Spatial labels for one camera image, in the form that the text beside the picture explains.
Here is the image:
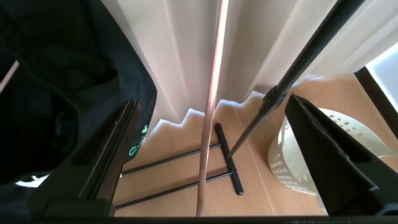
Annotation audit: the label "black clothes rack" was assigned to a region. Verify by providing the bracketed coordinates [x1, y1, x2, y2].
[114, 0, 367, 210]

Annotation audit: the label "black shorts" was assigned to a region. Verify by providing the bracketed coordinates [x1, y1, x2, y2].
[0, 0, 158, 218]

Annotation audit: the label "white laundry basket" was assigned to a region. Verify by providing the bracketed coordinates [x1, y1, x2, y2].
[267, 107, 398, 197]

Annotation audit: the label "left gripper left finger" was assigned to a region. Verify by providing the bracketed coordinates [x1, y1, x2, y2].
[26, 98, 141, 218]

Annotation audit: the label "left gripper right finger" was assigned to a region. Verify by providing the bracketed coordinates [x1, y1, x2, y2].
[284, 95, 398, 217]

